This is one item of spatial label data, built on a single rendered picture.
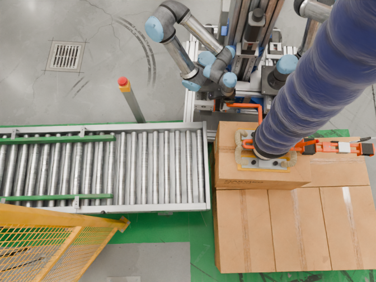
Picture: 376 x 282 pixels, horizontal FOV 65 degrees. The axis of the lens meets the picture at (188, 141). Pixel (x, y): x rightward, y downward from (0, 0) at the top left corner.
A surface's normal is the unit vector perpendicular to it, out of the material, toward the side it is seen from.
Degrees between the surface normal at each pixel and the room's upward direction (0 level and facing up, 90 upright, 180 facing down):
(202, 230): 0
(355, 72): 75
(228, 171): 0
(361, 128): 0
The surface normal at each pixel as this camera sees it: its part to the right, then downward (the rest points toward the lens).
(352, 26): -0.87, 0.35
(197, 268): -0.01, -0.29
